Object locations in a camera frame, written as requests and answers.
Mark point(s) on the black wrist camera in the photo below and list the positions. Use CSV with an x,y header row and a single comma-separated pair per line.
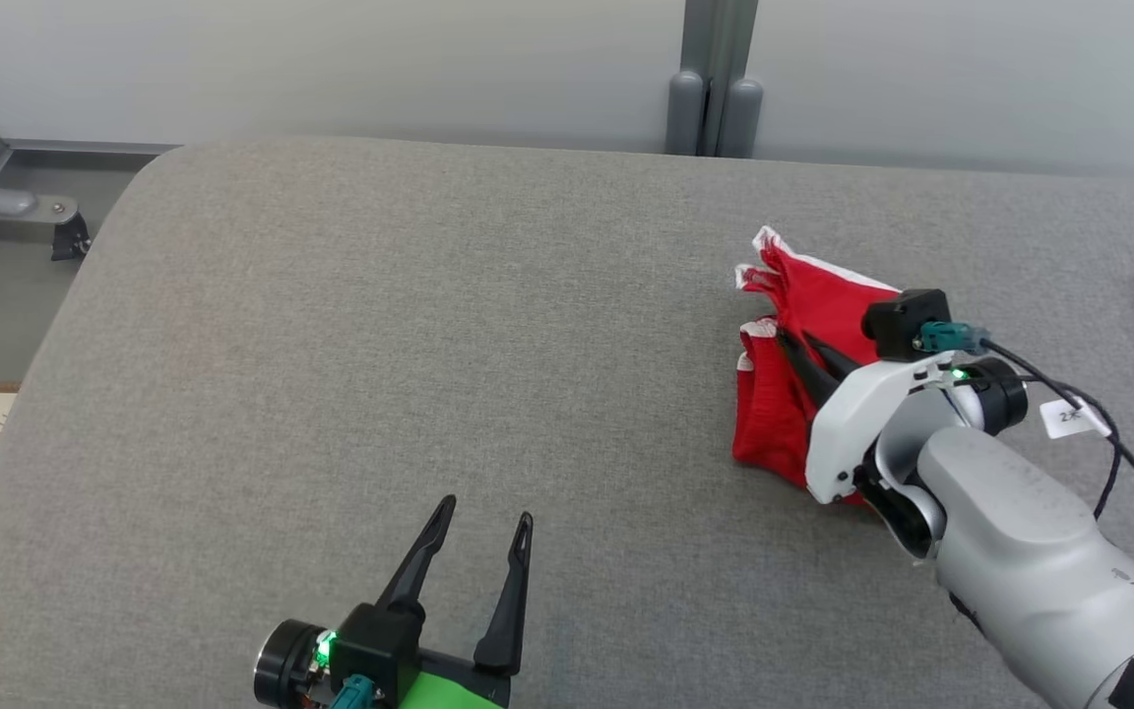
x,y
380,640
902,320

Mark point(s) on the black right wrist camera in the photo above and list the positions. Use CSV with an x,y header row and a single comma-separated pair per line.
x,y
902,320

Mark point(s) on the red and white shorts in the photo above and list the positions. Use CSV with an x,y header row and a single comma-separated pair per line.
x,y
774,423

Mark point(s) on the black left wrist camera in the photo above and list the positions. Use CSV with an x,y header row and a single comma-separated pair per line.
x,y
380,640

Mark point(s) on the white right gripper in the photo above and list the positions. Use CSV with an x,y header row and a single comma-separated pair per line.
x,y
843,423

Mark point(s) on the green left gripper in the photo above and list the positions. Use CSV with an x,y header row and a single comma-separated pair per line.
x,y
449,689

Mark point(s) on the grey slotted partition post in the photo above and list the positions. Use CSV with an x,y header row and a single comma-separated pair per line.
x,y
715,59

